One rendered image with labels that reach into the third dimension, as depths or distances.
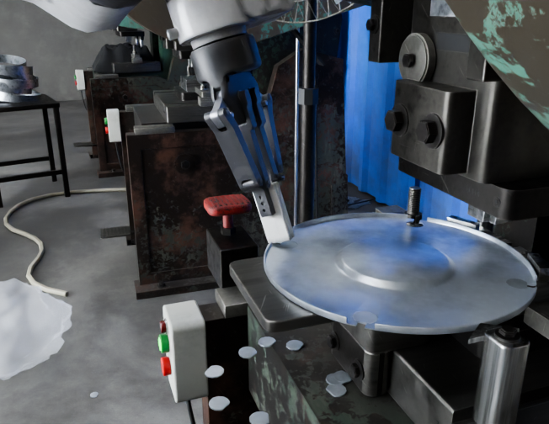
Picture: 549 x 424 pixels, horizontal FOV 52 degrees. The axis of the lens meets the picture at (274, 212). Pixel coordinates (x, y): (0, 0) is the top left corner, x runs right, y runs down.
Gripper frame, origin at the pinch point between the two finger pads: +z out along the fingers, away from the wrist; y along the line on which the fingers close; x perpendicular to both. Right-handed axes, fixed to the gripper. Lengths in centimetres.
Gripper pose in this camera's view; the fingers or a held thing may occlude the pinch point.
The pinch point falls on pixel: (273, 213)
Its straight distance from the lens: 66.6
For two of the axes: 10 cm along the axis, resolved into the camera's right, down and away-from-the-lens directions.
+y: -3.9, 3.1, -8.7
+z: 2.9, 9.4, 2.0
